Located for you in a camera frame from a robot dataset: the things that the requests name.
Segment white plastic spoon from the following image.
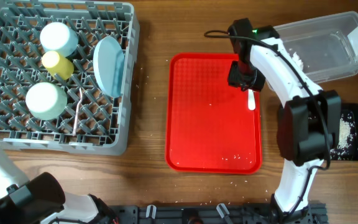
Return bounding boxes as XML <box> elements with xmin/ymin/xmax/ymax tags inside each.
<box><xmin>248</xmin><ymin>90</ymin><xmax>256</xmax><ymax>111</ymax></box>

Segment white napkin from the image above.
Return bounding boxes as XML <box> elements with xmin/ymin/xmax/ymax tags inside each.
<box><xmin>292</xmin><ymin>52</ymin><xmax>303</xmax><ymax>70</ymax></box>

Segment light blue plate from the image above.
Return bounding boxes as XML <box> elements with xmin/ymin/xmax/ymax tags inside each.
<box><xmin>93</xmin><ymin>36</ymin><xmax>125</xmax><ymax>98</ymax></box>

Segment white plastic fork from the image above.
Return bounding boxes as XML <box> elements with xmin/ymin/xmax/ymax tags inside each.
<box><xmin>72</xmin><ymin>88</ymin><xmax>83</xmax><ymax>136</ymax></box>

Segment yellow plastic cup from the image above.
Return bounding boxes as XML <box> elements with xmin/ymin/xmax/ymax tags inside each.
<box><xmin>41</xmin><ymin>50</ymin><xmax>74</xmax><ymax>80</ymax></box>

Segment light blue bowl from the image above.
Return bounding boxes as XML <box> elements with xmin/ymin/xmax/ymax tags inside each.
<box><xmin>40</xmin><ymin>22</ymin><xmax>78</xmax><ymax>57</ymax></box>

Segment green bowl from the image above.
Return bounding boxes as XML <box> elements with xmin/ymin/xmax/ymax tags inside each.
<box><xmin>25</xmin><ymin>82</ymin><xmax>68</xmax><ymax>120</ymax></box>

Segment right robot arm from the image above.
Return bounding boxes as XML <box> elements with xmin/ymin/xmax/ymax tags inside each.
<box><xmin>225</xmin><ymin>19</ymin><xmax>341</xmax><ymax>223</ymax></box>

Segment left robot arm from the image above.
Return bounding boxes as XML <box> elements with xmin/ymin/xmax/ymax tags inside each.
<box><xmin>0</xmin><ymin>148</ymin><xmax>119</xmax><ymax>223</ymax></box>

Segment grey plastic dishwasher rack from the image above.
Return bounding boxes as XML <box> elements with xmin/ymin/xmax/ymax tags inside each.
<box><xmin>0</xmin><ymin>0</ymin><xmax>140</xmax><ymax>156</ymax></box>

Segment red plastic tray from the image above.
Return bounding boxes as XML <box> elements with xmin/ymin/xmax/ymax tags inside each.
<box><xmin>165</xmin><ymin>53</ymin><xmax>262</xmax><ymax>175</ymax></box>

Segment clear plastic bin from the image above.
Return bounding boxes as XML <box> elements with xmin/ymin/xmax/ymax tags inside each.
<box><xmin>275</xmin><ymin>11</ymin><xmax>358</xmax><ymax>83</ymax></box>

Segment food scraps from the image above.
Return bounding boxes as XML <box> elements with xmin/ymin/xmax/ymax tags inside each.
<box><xmin>330</xmin><ymin>112</ymin><xmax>357</xmax><ymax>160</ymax></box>

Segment black plastic tray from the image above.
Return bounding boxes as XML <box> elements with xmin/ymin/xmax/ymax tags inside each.
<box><xmin>330</xmin><ymin>103</ymin><xmax>358</xmax><ymax>161</ymax></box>

